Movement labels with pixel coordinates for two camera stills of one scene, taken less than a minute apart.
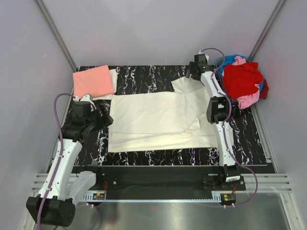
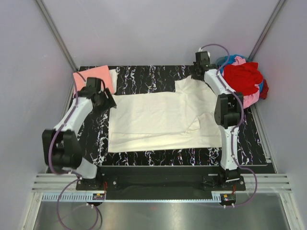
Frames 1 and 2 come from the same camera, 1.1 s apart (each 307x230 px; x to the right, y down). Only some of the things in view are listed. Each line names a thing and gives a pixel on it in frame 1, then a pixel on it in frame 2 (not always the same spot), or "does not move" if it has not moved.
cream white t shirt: x=178 y=120 does not move
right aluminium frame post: x=267 y=28 does not move
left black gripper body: x=97 y=122 to x=106 y=102
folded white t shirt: x=114 y=76 does not move
